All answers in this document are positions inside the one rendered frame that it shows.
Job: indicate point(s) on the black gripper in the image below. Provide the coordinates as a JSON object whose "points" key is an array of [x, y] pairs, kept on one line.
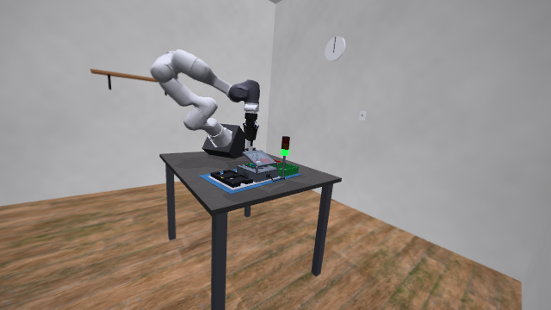
{"points": [[250, 129]]}

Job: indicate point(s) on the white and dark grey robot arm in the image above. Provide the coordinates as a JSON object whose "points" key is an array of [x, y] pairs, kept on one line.
{"points": [[165, 71]]}

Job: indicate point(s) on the green bin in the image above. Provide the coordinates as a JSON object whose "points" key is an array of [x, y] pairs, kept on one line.
{"points": [[289, 169]]}

